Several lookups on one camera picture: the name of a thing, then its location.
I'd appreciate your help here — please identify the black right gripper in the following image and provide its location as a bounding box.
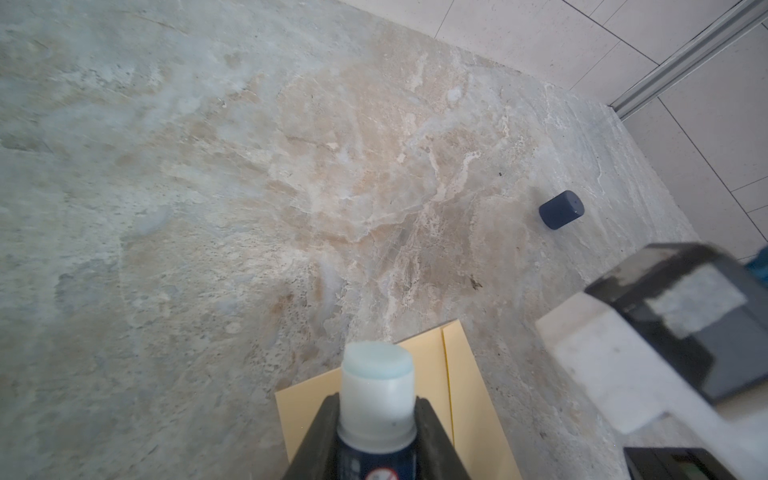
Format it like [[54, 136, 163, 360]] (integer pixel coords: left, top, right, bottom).
[[623, 447, 736, 480]]

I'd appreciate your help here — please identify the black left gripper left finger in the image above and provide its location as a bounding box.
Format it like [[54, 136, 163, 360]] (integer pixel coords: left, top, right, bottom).
[[282, 393, 340, 480]]

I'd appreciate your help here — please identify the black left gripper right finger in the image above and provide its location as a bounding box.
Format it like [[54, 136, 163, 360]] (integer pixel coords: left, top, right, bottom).
[[414, 397, 470, 480]]

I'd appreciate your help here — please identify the blue glue stick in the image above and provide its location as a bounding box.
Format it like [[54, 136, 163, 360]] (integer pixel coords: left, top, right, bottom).
[[337, 341, 418, 480]]

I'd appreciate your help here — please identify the yellow paper envelope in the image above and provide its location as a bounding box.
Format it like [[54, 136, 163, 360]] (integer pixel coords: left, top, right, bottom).
[[276, 320, 521, 479]]

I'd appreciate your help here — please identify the dark blue glue cap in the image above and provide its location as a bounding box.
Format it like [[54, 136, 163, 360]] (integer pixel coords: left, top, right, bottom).
[[539, 190, 585, 230]]

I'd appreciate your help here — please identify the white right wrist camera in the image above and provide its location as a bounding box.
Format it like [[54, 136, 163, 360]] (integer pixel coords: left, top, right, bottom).
[[536, 242, 767, 479]]

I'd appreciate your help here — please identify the aluminium corner post right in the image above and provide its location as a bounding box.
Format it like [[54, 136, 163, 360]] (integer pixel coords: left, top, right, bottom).
[[610, 0, 767, 120]]

